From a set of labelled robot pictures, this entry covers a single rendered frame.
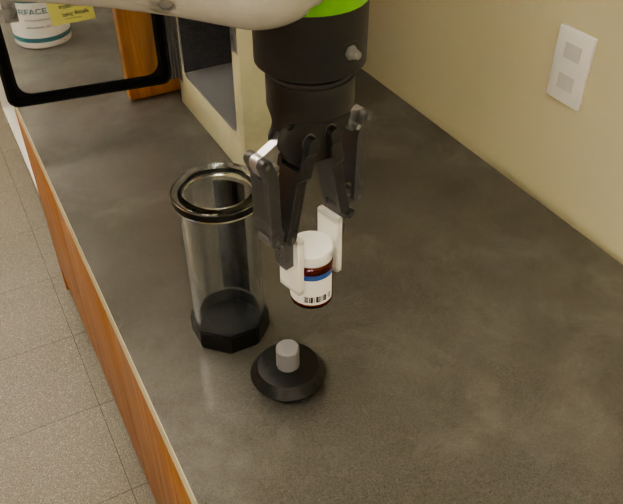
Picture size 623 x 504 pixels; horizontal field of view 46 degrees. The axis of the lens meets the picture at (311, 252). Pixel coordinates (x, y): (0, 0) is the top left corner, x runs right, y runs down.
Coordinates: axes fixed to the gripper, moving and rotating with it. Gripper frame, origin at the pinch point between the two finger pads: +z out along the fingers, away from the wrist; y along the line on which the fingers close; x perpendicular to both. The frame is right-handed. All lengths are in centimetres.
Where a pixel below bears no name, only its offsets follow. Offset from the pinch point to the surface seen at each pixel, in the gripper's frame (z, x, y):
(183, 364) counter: 23.7, -15.3, 8.1
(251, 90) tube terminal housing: 8, -43, -26
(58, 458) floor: 119, -86, 12
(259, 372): 20.1, -5.3, 3.6
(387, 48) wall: 20, -55, -72
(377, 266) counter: 24.2, -11.8, -24.1
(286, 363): 18.5, -3.0, 1.2
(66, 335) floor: 119, -125, -11
